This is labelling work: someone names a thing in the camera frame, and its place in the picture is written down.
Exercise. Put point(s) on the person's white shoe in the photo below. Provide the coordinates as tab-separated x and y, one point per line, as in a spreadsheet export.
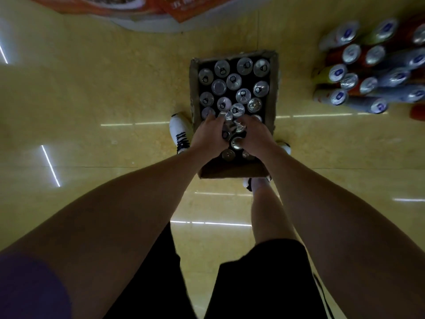
285	147
181	129

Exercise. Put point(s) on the person's left white shoe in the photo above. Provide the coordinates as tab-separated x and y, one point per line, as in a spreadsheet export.
181	129

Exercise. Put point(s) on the person's right hand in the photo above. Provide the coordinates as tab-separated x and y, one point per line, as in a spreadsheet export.
257	139

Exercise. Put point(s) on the cluster of cans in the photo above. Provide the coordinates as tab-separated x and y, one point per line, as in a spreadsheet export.
372	69

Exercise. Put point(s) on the purple shirt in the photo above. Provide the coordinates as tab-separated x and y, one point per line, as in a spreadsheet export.
30	289

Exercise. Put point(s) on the person's right leg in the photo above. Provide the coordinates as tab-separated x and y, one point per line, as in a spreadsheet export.
270	215

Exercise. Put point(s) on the person's left forearm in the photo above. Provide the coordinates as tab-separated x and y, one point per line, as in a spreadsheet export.
116	229

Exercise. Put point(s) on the red porridge print carton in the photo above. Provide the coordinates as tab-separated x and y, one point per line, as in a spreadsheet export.
192	6
59	3

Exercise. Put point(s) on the person's left hand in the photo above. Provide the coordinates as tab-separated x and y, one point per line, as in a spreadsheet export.
209	139

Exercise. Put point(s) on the brown cardboard box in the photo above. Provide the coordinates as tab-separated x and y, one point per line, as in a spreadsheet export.
232	171

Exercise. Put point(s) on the person's right forearm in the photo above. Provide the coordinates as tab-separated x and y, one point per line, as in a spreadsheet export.
332	229

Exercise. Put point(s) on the person's right white sock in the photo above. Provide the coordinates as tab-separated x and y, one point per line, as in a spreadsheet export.
260	184

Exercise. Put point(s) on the person's right white shoe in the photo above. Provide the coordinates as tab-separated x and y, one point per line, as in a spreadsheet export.
285	147

